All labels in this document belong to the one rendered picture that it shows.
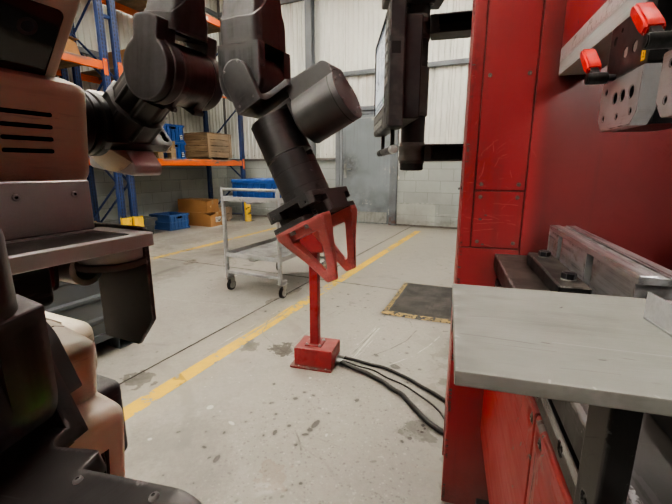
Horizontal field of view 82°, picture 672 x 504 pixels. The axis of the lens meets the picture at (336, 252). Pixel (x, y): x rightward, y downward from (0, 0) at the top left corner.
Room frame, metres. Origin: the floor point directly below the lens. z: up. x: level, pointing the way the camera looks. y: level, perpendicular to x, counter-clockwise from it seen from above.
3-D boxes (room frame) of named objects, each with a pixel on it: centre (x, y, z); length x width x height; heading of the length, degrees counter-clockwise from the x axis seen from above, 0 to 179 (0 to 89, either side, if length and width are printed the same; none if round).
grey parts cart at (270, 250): (3.68, 0.56, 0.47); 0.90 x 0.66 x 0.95; 155
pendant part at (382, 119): (1.49, -0.22, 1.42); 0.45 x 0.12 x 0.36; 0
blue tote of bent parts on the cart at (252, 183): (3.53, 0.64, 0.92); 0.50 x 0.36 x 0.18; 65
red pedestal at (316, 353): (2.07, 0.12, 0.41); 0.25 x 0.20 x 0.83; 74
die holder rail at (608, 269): (0.74, -0.51, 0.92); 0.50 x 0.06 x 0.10; 164
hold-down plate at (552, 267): (0.81, -0.47, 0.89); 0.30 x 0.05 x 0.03; 164
